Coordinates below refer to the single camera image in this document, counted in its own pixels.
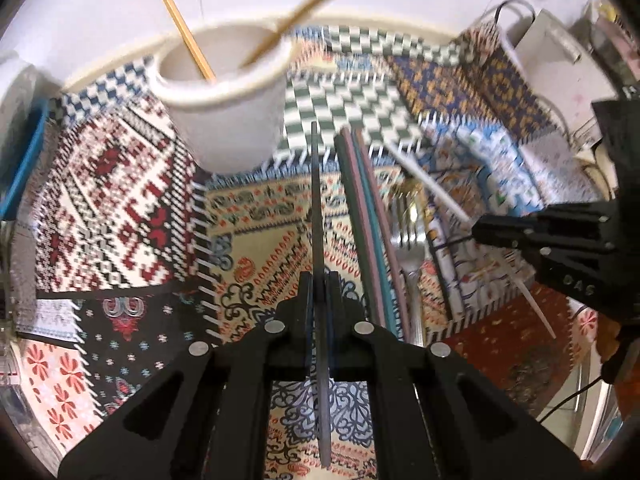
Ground grey chopstick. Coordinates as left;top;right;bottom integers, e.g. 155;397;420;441
310;121;332;469

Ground brown chopstick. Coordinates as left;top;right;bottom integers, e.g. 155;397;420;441
361;157;407;341

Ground golden brown spoon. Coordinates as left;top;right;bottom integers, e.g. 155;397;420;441
240;0;396;69

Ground patterned tablecloth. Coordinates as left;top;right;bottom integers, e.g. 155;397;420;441
10;20;621;480

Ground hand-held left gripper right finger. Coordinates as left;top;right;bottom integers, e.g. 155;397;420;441
324;270;582;480

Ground gold chopstick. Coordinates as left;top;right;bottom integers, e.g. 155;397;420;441
144;0;217;84

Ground bundle of coloured sticks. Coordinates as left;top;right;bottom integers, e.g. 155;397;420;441
342;129;391;332

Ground white box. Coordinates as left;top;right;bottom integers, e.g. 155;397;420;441
512;9;609;127

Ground black cable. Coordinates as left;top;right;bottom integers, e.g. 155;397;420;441
537;372;619;424

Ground white cable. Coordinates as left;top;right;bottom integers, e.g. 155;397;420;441
480;0;537;52

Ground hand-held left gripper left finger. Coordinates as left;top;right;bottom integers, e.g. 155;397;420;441
57;271;317;480

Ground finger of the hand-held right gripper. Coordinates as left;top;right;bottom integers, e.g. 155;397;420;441
472;202;620;257
520;247;640;322

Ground teal chopstick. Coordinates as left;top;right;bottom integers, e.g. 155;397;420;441
352;131;398;336

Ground white chopstick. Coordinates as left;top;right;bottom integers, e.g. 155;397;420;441
382;142;557;340

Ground blue bowl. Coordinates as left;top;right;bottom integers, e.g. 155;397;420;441
0;97;52;222

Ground silver fork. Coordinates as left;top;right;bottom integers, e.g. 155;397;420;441
390;192;431;349

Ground white cup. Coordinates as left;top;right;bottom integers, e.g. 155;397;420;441
150;22;294;174

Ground dark green chopstick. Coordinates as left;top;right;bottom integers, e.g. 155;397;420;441
333;131;382;328

